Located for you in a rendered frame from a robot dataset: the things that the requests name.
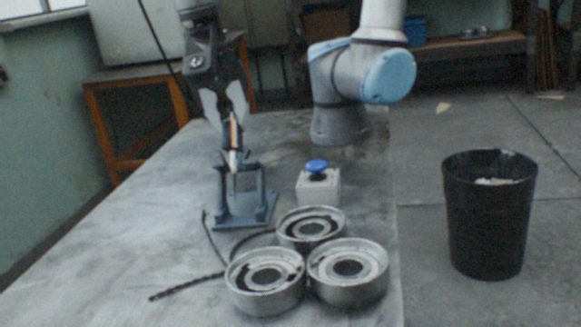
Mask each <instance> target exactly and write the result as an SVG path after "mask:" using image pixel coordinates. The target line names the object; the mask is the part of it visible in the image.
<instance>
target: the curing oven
mask: <svg viewBox="0 0 581 327"><path fill-rule="evenodd" d="M85 1H86V3H87V7H88V10H89V13H90V16H91V18H92V22H93V25H94V31H95V34H96V37H97V44H98V46H99V49H100V52H101V56H102V58H103V64H104V66H108V65H112V66H113V69H114V70H118V69H120V66H119V64H130V63H138V62H145V61H153V60H161V59H163V58H162V54H161V52H160V50H159V48H158V46H157V44H156V43H155V40H154V38H153V35H152V33H151V31H150V29H149V27H148V25H147V24H146V21H145V20H146V19H145V17H144V15H143V11H142V9H141V7H140V5H139V3H138V1H137V0H85ZM142 2H143V5H144V7H145V10H146V12H147V14H148V15H147V16H148V18H149V20H150V22H151V25H152V27H153V30H154V32H155V33H156V35H157V37H158V39H159V42H160V44H161V46H162V49H163V51H164V52H165V55H166V57H167V59H169V58H176V57H182V60H183V58H184V49H185V39H186V30H187V28H189V27H193V23H192V20H189V21H185V22H180V19H179V16H178V15H180V14H181V12H176V11H175V7H174V4H173V1H172V0H142Z"/></svg>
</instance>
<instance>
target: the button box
mask: <svg viewBox="0 0 581 327"><path fill-rule="evenodd" d="M295 188H296V194H297V201H298V207H302V206H307V205H328V206H331V207H334V208H339V204H340V193H341V187H340V171H339V168H336V169H326V170H324V171H322V172H320V176H318V177H315V176H314V173H309V172H307V171H300V176H299V179H298V182H297V184H296V187H295Z"/></svg>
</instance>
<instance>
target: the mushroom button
mask: <svg viewBox="0 0 581 327"><path fill-rule="evenodd" d="M327 168H328V164H327V162H326V161H324V160H320V159H316V160H311V161H309V162H307V163H306V164H305V170H306V171H307V172H309V173H314V176H315V177H318V176H320V172H322V171H324V170H326V169H327Z"/></svg>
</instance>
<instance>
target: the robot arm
mask: <svg viewBox="0 0 581 327"><path fill-rule="evenodd" d="M172 1H173V4H174V7H175V11H176V12H181V14H180V15H178V16H179V19H180V22H185V21H189V20H192V23H193V27H189V28H187V30H186V39H185V49H184V58H183V69H182V73H183V76H184V78H185V79H186V81H187V83H188V85H189V86H190V90H191V93H192V97H193V99H194V100H195V102H196V103H197V105H199V107H200V108H201V110H202V112H203V113H204V114H205V115H206V117H207V118H208V119H209V121H210V122H211V123H212V125H213V126H214V127H215V128H216V129H217V130H218V131H219V132H220V133H221V134H222V122H223V120H222V111H221V110H220V109H219V106H218V100H219V96H218V92H217V91H216V90H214V89H212V87H211V85H212V82H213V81H217V80H221V79H223V80H224V81H225V82H229V81H230V77H229V76H231V84H230V85H229V86H228V88H227V89H226V93H227V95H228V97H229V98H230V99H231V100H232V101H233V104H234V112H235V113H236V114H237V116H238V125H239V127H240V128H241V130H242V132H243V133H245V132H246V129H247V126H248V122H249V113H250V111H249V107H250V102H249V77H248V74H247V72H246V70H245V68H244V65H243V62H242V59H241V54H240V51H239V47H238V44H237V41H236V37H235V38H232V39H228V40H227V39H226V38H225V34H224V32H223V28H222V22H221V19H220V17H219V14H218V13H220V12H222V6H221V4H218V1H220V0H172ZM406 3H407V0H364V2H363V9H362V16H361V23H360V28H359V30H358V31H357V32H356V33H355V34H353V35H352V36H351V37H347V38H342V39H338V40H333V41H328V42H325V43H321V44H317V45H313V46H311V47H310V49H309V51H308V57H309V61H308V65H309V66H310V79H311V87H312V95H313V102H314V113H313V117H312V122H311V127H310V139H311V141H312V142H313V143H315V144H317V145H321V146H328V147H340V146H348V145H353V144H359V143H362V142H364V141H366V140H368V139H370V137H371V136H372V135H373V125H372V122H371V120H370V118H369V114H368V112H367V110H366V107H365V105H364V103H367V104H371V105H382V106H390V105H394V104H397V103H398V102H399V101H400V100H401V99H402V97H403V96H406V94H407V93H408V92H409V90H410V88H411V86H412V85H413V83H414V80H415V77H416V64H415V63H414V62H413V60H414V58H413V57H412V55H411V54H410V53H409V52H408V51H407V49H408V42H409V41H408V39H407V38H406V37H405V35H404V34H403V33H402V27H403V21H404V15H405V10H406ZM234 51H235V53H236V56H237V59H238V60H236V59H235V57H234V55H233V52H234ZM206 83H207V84H206Z"/></svg>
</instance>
